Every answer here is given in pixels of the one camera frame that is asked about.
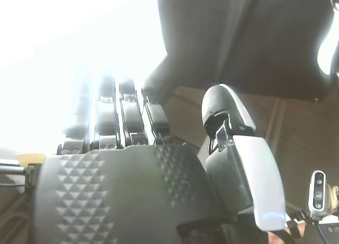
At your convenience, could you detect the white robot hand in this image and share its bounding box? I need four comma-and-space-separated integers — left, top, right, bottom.
29, 74, 287, 244

